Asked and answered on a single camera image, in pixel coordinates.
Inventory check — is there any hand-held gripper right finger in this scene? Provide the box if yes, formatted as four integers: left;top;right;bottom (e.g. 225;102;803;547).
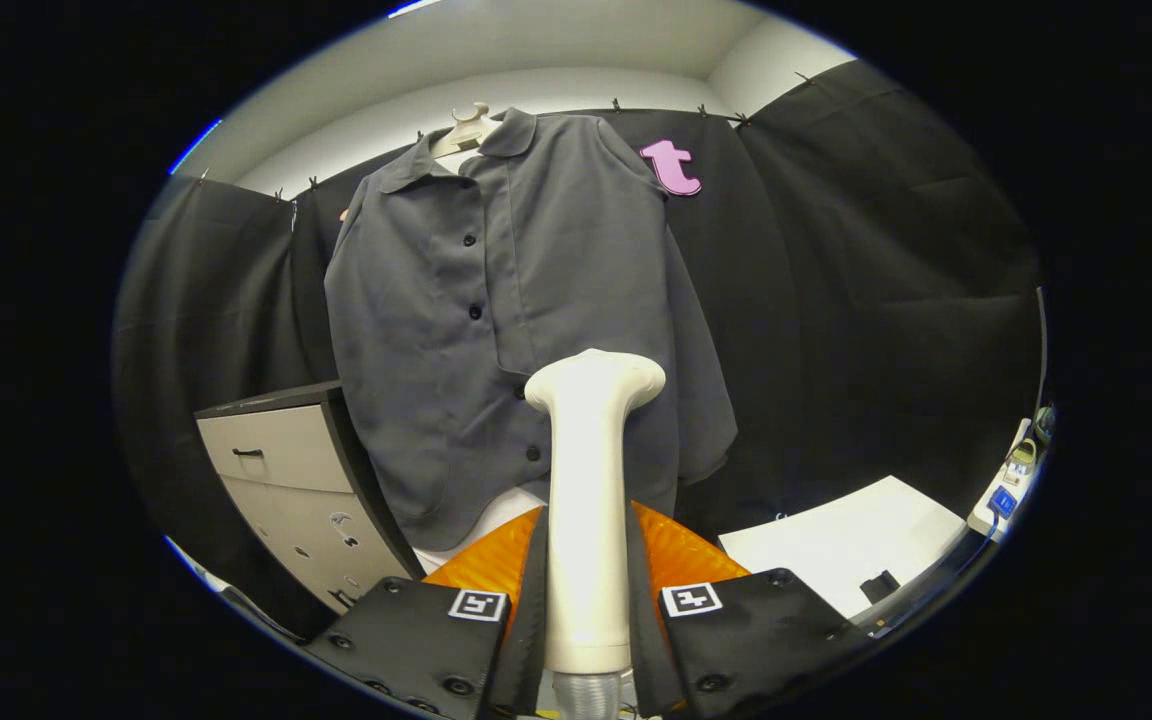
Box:
626;497;877;720

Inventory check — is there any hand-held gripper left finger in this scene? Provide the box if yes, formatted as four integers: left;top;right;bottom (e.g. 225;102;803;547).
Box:
301;503;549;720

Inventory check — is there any white garment steamer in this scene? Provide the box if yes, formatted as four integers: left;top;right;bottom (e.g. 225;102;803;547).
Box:
524;348;667;720

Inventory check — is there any grey button-up shirt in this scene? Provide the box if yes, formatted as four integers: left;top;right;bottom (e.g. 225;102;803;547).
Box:
324;108;739;553

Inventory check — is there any beige drawer cabinet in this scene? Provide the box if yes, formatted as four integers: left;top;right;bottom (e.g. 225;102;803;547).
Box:
194;380;427;616

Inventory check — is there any white power strip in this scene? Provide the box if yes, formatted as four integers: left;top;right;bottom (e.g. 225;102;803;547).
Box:
966;405;1057;541

